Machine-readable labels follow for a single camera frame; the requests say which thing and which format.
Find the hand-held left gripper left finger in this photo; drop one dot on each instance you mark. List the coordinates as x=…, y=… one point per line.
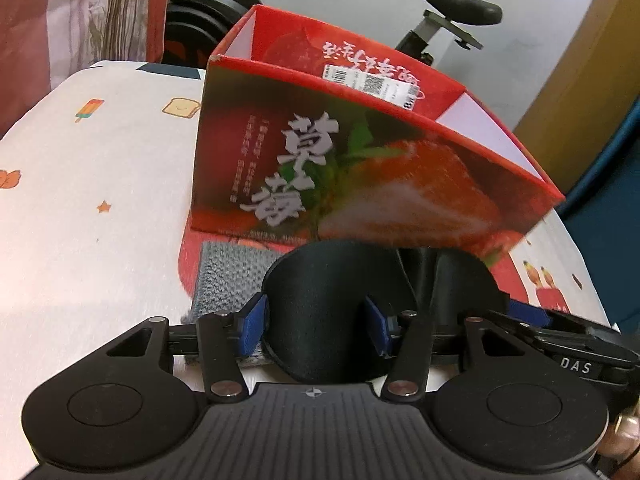
x=252, y=322

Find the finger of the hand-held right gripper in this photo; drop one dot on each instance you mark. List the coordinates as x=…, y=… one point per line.
x=530, y=312

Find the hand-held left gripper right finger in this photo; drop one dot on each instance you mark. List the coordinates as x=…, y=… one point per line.
x=377, y=325

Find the grey knitted cloth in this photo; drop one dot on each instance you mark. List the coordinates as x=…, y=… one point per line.
x=225, y=270

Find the red cardboard box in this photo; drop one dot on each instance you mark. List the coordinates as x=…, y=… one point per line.
x=240, y=135

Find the person's right hand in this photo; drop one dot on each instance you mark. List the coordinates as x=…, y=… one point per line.
x=625, y=435

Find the blue curtain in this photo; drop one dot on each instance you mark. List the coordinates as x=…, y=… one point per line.
x=610, y=240

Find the wooden door panel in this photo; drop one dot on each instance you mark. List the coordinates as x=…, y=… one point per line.
x=590, y=85

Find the black exercise bike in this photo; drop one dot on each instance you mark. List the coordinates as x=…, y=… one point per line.
x=200, y=15

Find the floral printed curtain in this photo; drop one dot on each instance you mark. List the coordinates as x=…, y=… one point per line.
x=40, y=20

